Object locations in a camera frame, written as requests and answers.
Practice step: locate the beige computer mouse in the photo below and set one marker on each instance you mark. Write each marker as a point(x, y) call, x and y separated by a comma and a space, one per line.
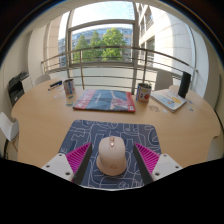
point(111, 158)

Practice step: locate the metal balcony railing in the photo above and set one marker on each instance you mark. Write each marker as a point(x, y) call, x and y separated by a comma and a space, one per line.
point(145, 65)

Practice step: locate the light-coloured open booklet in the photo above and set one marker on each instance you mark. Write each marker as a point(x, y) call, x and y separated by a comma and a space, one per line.
point(168, 99)

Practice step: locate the dark stapler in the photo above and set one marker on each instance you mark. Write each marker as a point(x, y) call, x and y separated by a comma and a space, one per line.
point(55, 84)

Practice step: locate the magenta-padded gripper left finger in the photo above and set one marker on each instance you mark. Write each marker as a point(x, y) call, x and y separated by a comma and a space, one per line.
point(58, 164)

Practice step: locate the red and blue book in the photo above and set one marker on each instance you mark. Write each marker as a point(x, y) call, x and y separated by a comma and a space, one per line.
point(105, 100)

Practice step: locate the black cylindrical speaker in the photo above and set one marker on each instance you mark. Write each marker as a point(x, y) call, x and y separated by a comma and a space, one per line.
point(184, 85)

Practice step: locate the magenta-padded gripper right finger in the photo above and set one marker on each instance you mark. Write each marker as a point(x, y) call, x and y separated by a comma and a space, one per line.
point(166, 164)

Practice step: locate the blue and white can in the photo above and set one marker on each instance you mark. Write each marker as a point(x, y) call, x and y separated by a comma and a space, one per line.
point(69, 89)

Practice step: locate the white chair with wooden legs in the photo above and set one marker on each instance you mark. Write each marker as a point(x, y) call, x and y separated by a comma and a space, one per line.
point(8, 128)

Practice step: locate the navy line-patterned mouse pad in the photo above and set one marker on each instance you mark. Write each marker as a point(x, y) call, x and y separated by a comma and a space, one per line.
point(86, 131)

